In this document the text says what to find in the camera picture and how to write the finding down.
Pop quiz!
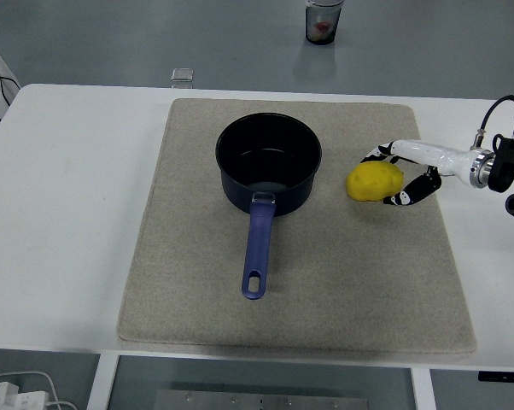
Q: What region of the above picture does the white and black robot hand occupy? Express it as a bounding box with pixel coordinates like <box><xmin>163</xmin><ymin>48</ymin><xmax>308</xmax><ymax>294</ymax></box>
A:
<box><xmin>359</xmin><ymin>138</ymin><xmax>480</xmax><ymax>208</ymax></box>

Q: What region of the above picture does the yellow potato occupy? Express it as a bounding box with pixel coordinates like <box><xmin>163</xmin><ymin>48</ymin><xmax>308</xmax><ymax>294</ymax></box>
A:
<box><xmin>345</xmin><ymin>161</ymin><xmax>405</xmax><ymax>202</ymax></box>

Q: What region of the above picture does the beige fabric mat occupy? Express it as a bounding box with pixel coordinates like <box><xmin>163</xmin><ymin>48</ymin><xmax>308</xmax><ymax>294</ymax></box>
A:
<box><xmin>117</xmin><ymin>97</ymin><xmax>478</xmax><ymax>354</ymax></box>

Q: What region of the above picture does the black bin with clear liner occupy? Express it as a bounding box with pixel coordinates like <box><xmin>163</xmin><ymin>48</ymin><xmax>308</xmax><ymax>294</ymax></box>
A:
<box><xmin>304</xmin><ymin>0</ymin><xmax>344</xmax><ymax>45</ymax></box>

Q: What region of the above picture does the black table control panel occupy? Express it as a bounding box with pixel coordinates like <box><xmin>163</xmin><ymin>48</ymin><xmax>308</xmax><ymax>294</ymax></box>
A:
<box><xmin>477</xmin><ymin>371</ymin><xmax>514</xmax><ymax>384</ymax></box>

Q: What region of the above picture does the white table leg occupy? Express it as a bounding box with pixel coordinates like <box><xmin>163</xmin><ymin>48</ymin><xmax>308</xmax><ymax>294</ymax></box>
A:
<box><xmin>410</xmin><ymin>367</ymin><xmax>437</xmax><ymax>410</ymax></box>
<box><xmin>87</xmin><ymin>353</ymin><xmax>120</xmax><ymax>410</ymax></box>

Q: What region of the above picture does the small clear plastic box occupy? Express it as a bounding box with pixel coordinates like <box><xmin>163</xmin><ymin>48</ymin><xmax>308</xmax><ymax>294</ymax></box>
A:
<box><xmin>170</xmin><ymin>67</ymin><xmax>196</xmax><ymax>84</ymax></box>

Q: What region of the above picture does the grey metal plate with screws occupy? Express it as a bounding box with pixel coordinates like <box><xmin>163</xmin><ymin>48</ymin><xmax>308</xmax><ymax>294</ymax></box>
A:
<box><xmin>155</xmin><ymin>389</ymin><xmax>369</xmax><ymax>410</ymax></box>

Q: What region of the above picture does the white power strip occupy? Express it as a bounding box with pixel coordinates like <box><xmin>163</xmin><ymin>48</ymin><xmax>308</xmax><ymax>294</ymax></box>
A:
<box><xmin>0</xmin><ymin>382</ymin><xmax>50</xmax><ymax>410</ymax></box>

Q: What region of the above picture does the blue pot with handle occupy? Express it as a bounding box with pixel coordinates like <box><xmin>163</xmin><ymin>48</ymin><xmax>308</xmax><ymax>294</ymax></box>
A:
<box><xmin>215</xmin><ymin>112</ymin><xmax>324</xmax><ymax>302</ymax></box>

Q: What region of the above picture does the white power cable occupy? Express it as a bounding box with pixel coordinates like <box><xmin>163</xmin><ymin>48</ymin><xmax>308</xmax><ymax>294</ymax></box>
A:
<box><xmin>0</xmin><ymin>370</ymin><xmax>77</xmax><ymax>410</ymax></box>

